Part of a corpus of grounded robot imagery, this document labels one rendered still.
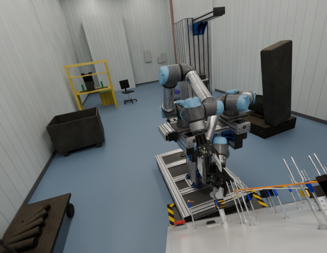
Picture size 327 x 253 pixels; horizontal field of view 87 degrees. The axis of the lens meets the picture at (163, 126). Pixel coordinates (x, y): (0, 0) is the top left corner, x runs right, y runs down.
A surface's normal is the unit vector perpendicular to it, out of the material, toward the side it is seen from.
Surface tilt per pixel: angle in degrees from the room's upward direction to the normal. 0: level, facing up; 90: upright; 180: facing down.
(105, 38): 90
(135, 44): 90
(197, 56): 90
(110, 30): 90
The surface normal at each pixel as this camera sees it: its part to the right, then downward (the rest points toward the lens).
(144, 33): 0.28, 0.36
